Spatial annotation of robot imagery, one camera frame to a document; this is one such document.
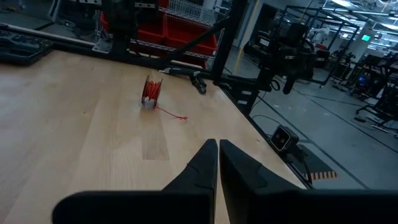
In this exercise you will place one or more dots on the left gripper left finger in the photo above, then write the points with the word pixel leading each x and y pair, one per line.
pixel 149 207

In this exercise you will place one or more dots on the distant black workstation desk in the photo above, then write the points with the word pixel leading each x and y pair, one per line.
pixel 379 77

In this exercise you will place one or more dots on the green exit sign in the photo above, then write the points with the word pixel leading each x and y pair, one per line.
pixel 366 38

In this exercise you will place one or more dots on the black clamp tool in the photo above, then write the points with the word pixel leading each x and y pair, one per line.
pixel 199 84

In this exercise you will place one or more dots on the black screwdriver bit case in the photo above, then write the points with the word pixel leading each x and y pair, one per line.
pixel 21 46

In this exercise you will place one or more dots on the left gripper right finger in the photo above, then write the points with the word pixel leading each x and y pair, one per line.
pixel 295 207

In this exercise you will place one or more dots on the distant red storage bin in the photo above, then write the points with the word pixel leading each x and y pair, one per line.
pixel 189 34
pixel 150 32

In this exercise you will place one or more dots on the small table-level camera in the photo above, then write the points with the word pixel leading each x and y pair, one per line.
pixel 281 139

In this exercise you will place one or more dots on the red storage bins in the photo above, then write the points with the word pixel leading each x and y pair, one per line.
pixel 186 11

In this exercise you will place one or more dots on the distant black station frame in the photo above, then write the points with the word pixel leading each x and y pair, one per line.
pixel 320 12

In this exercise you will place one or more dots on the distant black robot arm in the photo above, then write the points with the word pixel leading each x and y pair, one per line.
pixel 289 53

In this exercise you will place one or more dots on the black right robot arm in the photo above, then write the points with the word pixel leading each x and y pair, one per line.
pixel 119 28

